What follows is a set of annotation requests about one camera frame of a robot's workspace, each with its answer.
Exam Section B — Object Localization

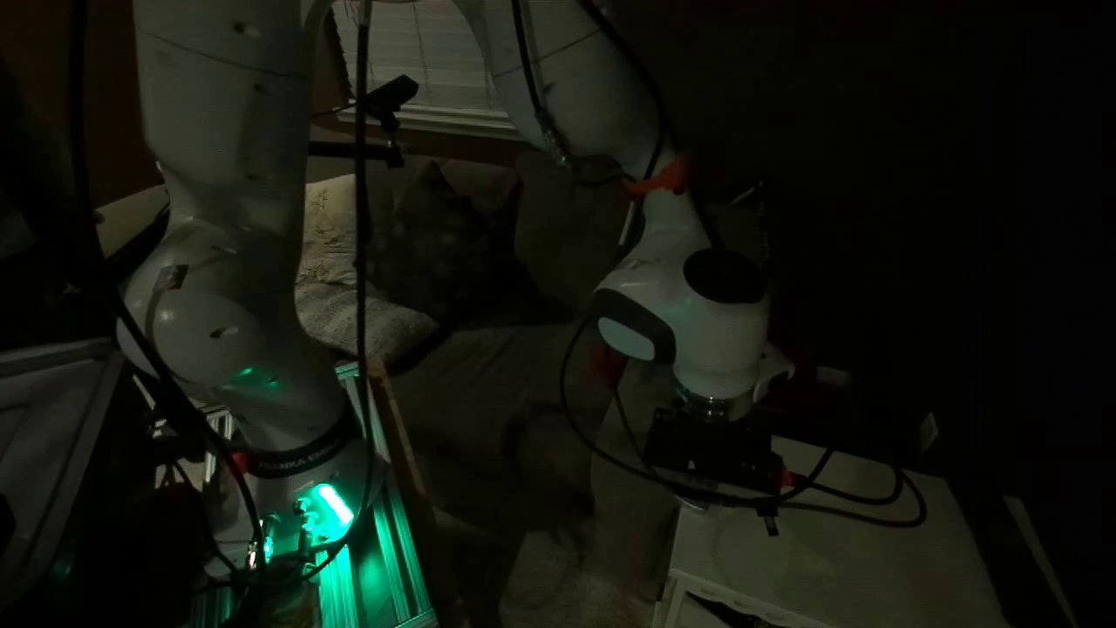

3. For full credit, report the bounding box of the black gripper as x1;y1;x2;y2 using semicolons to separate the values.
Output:
644;405;785;492

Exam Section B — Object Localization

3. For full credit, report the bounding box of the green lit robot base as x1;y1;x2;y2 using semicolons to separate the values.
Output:
189;362;440;628

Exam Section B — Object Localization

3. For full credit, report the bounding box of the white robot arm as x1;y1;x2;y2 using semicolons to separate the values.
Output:
127;0;767;496

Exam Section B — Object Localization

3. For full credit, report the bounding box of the white lattice side table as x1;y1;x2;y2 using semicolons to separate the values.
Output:
651;434;1078;628

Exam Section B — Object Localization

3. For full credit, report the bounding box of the grey sofa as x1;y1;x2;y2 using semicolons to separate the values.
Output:
324;155;678;561

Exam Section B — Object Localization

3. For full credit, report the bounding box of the dark patterned pillow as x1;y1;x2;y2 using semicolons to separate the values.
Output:
369;163;520;321

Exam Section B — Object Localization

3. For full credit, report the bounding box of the light throw pillow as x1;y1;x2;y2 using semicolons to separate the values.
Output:
296;174;438;362

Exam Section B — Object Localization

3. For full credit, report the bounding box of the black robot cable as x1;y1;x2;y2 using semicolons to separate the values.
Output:
554;312;933;533

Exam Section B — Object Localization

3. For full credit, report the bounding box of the camera on stand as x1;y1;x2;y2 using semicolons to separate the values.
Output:
311;75;419;169

